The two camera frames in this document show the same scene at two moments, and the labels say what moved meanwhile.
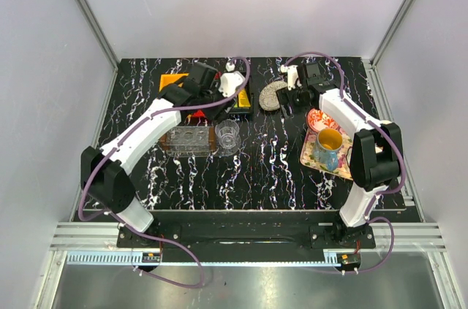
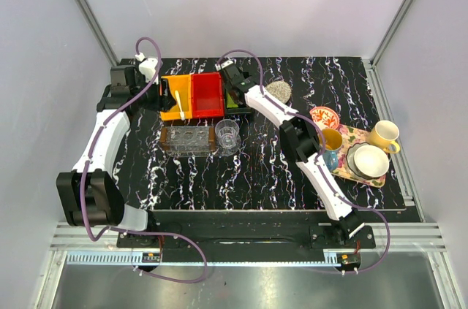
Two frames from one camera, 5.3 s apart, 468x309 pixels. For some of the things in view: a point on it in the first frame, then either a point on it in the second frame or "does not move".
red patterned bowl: [318, 120] does not move
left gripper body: [216, 113] -> [150, 98]
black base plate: [251, 231] does not move
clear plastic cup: [227, 131] does not move
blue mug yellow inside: [325, 152] does not move
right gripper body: [297, 103] -> [227, 89]
